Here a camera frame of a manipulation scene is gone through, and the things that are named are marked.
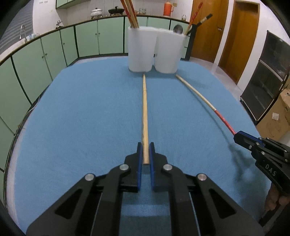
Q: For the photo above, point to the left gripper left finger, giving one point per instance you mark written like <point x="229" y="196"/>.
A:
<point x="93" y="205"/>

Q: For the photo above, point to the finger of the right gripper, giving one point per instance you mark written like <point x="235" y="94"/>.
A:
<point x="250" y="140"/>
<point x="238" y="138"/>

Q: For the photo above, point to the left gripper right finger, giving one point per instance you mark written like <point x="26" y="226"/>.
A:
<point x="198" y="206"/>

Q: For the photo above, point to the red-tipped bamboo chopstick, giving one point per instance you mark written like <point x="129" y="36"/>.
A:
<point x="127" y="9"/>
<point x="196" y="92"/>

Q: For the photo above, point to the plain bamboo chopstick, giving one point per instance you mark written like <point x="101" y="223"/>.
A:
<point x="145" y="140"/>

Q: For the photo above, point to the black chopstick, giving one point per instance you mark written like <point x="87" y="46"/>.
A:
<point x="193" y="18"/>
<point x="200" y="23"/>

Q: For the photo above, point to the green lower kitchen cabinets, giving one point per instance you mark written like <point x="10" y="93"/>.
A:
<point x="29" y="74"/>

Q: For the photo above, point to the green kitchen cabinets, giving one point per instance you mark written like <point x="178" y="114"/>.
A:
<point x="64" y="4"/>
<point x="29" y="74"/>

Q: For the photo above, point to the green upper kitchen cabinets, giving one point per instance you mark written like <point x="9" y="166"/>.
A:
<point x="64" y="4"/>

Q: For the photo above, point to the right hand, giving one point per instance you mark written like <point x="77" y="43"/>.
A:
<point x="274" y="198"/>

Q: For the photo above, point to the cardboard box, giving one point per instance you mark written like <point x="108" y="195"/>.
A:
<point x="275" y="124"/>

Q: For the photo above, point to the black glass cabinet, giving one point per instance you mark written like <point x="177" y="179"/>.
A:
<point x="268" y="78"/>

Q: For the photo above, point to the blue table mat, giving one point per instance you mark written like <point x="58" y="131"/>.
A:
<point x="90" y="118"/>

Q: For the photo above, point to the right wooden door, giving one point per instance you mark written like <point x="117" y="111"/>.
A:
<point x="240" y="40"/>

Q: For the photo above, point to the wooden door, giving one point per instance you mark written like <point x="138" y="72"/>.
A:
<point x="240" y="40"/>
<point x="209" y="33"/>

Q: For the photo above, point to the left wooden door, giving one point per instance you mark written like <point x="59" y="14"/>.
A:
<point x="209" y="33"/>

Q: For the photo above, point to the white twin utensil holder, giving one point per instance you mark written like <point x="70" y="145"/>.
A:
<point x="150" y="47"/>

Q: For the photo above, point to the glass jar on counter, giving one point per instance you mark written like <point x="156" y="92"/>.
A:
<point x="183" y="17"/>

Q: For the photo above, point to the orange thermos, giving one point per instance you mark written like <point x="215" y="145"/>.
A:
<point x="168" y="9"/>

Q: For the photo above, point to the red-orange tipped bamboo chopstick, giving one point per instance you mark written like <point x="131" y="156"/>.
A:
<point x="133" y="12"/>

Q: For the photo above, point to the chrome sink faucet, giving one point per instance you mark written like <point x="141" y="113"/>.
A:
<point x="23" y="33"/>

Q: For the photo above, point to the black wok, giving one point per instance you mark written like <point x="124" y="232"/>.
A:
<point x="116" y="11"/>

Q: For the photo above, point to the grey window blind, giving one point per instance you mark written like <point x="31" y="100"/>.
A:
<point x="20" y="13"/>

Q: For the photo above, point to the white cooking pot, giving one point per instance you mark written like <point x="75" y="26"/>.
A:
<point x="96" y="13"/>

